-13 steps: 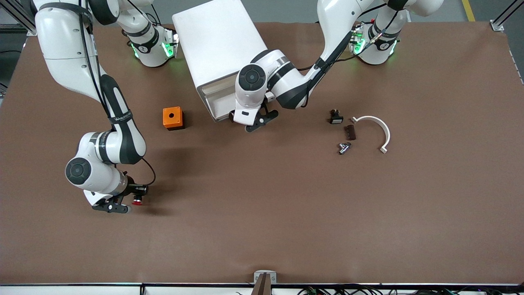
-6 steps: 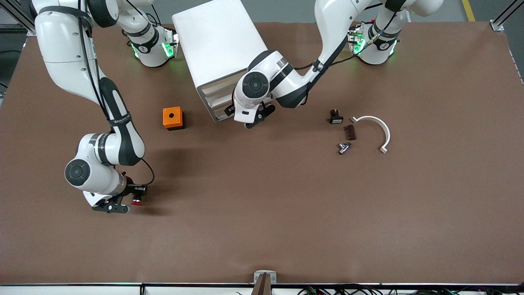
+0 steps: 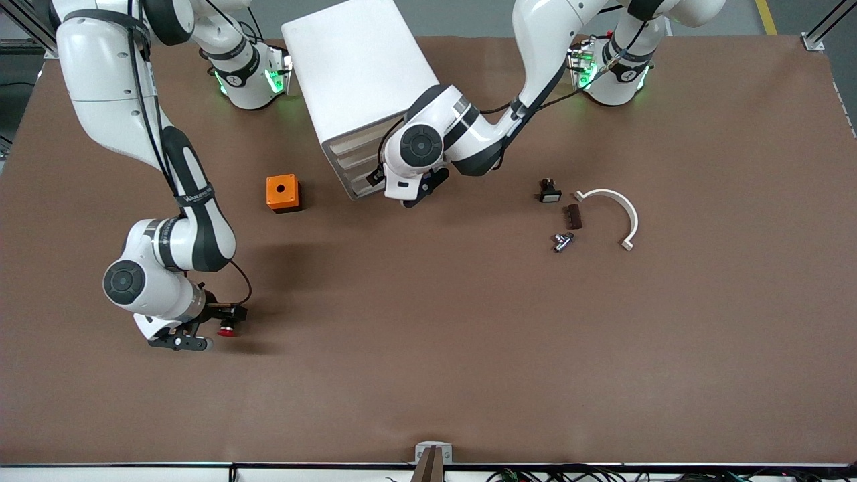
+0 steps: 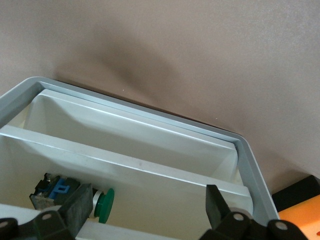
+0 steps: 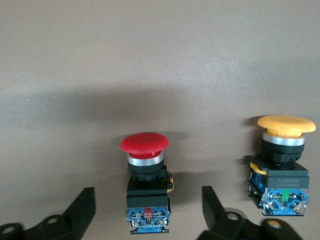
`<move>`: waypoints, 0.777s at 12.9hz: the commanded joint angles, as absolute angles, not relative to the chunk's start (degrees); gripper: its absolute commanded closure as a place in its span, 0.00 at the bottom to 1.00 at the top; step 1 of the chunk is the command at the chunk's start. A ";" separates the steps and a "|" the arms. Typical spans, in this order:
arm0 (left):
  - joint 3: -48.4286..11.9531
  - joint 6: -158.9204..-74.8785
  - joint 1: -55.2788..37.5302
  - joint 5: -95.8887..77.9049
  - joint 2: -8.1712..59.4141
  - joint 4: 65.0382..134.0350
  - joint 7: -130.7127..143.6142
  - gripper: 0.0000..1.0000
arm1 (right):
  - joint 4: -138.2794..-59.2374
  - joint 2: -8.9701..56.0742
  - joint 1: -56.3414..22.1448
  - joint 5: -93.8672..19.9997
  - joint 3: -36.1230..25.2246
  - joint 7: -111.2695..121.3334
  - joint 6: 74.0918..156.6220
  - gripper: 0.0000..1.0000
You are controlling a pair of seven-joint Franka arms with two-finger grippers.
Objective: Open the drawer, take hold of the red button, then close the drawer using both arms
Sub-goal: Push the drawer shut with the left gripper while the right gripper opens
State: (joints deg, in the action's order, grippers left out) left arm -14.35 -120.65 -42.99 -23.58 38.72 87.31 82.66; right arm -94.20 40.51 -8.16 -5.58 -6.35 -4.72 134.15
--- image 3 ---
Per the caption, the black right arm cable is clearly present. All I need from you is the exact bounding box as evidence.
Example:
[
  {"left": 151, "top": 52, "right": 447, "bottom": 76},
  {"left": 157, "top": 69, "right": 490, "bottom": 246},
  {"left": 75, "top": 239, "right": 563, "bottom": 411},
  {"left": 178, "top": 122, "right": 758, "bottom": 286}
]
[{"left": 126, "top": 13, "right": 255, "bottom": 309}]

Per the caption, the white table edge rail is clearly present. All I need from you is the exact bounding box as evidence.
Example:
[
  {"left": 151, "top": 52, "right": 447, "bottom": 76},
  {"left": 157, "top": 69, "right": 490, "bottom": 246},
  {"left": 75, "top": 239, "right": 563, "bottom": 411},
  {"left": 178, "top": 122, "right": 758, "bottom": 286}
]
[{"left": 0, "top": 461, "right": 857, "bottom": 482}]

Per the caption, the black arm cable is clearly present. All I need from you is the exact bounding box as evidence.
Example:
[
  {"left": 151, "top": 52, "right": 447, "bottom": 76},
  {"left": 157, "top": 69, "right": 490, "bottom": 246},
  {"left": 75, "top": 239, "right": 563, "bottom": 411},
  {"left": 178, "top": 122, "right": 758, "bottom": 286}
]
[
  {"left": 375, "top": 20, "right": 647, "bottom": 178},
  {"left": 126, "top": 13, "right": 255, "bottom": 309}
]

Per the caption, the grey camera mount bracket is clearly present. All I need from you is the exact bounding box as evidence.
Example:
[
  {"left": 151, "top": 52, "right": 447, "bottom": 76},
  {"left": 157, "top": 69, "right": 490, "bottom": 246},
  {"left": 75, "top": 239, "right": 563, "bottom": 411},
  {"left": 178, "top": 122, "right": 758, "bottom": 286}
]
[{"left": 410, "top": 440, "right": 454, "bottom": 482}]

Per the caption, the white curved plastic bracket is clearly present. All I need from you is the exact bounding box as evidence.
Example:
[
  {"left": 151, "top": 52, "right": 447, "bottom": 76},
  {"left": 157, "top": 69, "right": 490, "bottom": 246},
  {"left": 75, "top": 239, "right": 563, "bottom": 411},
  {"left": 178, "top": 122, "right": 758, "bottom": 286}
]
[{"left": 574, "top": 189, "right": 639, "bottom": 252}]

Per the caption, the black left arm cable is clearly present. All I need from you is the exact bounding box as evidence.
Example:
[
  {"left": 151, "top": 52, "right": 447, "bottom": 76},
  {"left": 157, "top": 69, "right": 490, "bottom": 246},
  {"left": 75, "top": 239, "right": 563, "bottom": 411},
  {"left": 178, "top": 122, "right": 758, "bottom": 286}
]
[{"left": 375, "top": 20, "right": 647, "bottom": 178}]

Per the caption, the black cable bundle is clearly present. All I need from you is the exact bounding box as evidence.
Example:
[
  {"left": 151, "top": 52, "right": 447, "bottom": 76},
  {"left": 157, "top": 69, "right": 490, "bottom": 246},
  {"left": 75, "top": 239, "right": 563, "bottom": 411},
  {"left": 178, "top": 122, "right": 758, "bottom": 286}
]
[{"left": 485, "top": 466, "right": 857, "bottom": 482}]

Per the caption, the white drawer cabinet housing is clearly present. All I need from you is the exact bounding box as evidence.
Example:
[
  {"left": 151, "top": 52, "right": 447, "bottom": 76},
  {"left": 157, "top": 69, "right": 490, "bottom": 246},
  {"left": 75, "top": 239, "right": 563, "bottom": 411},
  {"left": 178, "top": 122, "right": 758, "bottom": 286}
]
[{"left": 281, "top": 0, "right": 447, "bottom": 202}]

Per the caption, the aluminium frame profile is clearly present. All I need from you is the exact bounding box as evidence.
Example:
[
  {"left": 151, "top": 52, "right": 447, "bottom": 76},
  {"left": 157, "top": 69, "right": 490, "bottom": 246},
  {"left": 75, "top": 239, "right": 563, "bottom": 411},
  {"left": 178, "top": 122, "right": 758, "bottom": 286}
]
[
  {"left": 0, "top": 0, "right": 91, "bottom": 60},
  {"left": 802, "top": 0, "right": 857, "bottom": 53}
]

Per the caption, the orange box with hole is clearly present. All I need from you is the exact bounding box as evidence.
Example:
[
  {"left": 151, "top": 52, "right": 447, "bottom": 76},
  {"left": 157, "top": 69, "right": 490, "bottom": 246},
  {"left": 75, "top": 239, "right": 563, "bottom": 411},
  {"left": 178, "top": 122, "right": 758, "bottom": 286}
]
[{"left": 266, "top": 174, "right": 303, "bottom": 214}]

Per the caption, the white cabinet drawer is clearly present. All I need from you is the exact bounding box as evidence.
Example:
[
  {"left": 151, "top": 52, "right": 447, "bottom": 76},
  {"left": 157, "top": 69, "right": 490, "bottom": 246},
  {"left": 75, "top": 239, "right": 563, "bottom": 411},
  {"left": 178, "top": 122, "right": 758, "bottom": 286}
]
[
  {"left": 344, "top": 171, "right": 387, "bottom": 200},
  {"left": 332, "top": 134, "right": 389, "bottom": 170},
  {"left": 328, "top": 119, "right": 406, "bottom": 155},
  {"left": 337, "top": 151, "right": 386, "bottom": 183}
]

